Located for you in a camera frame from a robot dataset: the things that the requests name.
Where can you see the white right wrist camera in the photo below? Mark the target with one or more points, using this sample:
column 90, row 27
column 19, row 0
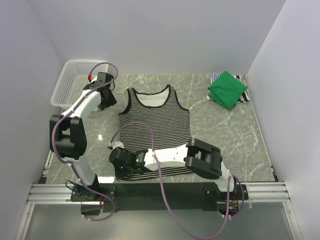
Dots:
column 115, row 144

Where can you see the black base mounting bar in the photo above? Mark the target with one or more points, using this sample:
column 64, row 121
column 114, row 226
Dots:
column 150, row 197

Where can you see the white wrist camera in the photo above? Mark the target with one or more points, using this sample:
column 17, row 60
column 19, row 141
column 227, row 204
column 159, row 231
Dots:
column 92, row 79
column 115, row 144

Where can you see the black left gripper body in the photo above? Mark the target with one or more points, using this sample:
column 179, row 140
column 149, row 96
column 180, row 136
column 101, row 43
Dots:
column 107, row 102

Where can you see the green tank top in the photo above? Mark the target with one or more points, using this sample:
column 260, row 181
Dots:
column 226, row 88

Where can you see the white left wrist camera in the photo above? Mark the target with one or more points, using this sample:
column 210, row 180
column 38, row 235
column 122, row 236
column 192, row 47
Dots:
column 92, row 79

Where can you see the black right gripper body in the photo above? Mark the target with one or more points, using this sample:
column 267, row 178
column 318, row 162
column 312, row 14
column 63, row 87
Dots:
column 123, row 171

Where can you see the black white striped folded top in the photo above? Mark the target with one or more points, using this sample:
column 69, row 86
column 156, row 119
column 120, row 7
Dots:
column 245, row 95

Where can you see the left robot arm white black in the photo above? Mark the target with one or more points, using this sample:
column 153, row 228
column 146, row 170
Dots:
column 68, row 137

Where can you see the striped clothes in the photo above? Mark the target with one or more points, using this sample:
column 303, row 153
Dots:
column 154, row 120

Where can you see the aluminium rail frame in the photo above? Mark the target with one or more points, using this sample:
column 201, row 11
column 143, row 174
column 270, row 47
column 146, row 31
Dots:
column 58, row 194

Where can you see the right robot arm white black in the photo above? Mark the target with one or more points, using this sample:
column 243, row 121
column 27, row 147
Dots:
column 196, row 156

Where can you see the white plastic laundry basket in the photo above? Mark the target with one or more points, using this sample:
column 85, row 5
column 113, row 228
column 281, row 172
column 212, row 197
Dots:
column 73, row 78

